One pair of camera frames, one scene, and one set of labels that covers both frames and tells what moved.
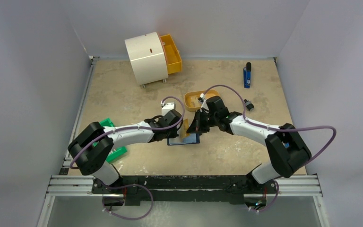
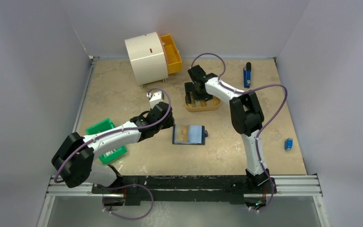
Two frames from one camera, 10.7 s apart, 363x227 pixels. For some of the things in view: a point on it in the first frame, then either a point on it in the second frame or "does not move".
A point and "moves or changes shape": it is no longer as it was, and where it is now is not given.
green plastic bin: [115, 153] does not move
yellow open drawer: [173, 59] does not move
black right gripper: [202, 119] → [195, 92]
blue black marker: [246, 75] does not move
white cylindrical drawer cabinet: [148, 57] does not move
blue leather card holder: [191, 138] moves or changes shape
